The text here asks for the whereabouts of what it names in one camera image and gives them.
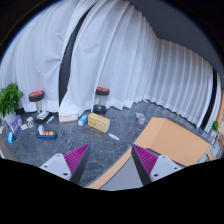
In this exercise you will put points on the right stool with red seat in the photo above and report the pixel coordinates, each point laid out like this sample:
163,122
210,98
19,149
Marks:
99,108

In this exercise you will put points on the yellow cardboard box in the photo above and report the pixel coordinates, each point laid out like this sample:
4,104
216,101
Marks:
98,122

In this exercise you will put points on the white curtain right panel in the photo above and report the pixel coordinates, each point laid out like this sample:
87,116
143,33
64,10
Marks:
117,48

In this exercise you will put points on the white box on black base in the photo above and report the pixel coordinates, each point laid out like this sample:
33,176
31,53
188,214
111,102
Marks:
41,118

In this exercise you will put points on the small plant at right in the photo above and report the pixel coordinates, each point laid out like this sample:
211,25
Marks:
215,126

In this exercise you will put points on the blue bottle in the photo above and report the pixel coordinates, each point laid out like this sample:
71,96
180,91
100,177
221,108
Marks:
10,138

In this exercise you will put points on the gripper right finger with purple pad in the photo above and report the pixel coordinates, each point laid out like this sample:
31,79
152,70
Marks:
152,167

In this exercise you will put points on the left stool with red seat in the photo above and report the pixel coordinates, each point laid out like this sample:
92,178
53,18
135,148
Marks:
36,97

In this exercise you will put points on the pink cup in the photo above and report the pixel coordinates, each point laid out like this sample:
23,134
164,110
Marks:
141,119

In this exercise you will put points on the small blue white box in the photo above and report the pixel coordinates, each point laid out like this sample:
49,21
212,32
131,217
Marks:
83,120

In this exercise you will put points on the stool with red seat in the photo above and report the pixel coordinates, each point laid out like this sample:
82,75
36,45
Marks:
36,97
99,108

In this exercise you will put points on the white curtain left panel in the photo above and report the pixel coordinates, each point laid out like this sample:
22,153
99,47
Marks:
33,59

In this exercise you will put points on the orange wooden table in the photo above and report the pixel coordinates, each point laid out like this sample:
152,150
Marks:
166,137

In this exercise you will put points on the white curtain panel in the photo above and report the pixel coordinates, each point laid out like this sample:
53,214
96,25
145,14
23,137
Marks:
117,48
33,59

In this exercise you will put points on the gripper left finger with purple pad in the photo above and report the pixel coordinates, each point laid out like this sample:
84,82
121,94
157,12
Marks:
69,166

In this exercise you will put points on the green potted plant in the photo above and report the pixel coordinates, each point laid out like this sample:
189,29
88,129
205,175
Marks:
9,99

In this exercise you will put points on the purple book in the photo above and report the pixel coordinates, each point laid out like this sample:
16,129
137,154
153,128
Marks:
16,124

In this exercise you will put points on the white cardboard box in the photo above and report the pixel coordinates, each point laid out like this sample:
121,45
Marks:
68,116

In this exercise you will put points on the white packet on floor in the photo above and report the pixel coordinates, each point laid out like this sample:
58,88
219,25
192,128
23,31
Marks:
113,136

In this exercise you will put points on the blue tray with orange items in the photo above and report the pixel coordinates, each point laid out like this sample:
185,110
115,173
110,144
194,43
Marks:
47,135

